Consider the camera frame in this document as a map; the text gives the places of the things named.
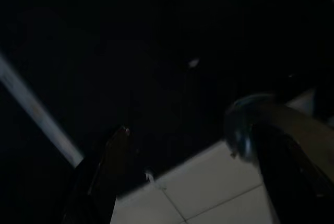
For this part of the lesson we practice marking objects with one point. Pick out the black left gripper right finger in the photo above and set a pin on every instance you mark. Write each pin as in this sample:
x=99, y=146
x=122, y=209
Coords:
x=287, y=171

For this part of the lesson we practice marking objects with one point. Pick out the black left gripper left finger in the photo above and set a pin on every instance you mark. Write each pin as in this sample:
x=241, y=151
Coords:
x=91, y=195

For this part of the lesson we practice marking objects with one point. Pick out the white metal bar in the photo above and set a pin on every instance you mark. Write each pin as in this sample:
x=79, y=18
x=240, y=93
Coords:
x=36, y=110

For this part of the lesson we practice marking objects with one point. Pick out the large black furniture panel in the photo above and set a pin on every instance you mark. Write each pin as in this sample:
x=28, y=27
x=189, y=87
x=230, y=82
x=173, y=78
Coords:
x=161, y=51

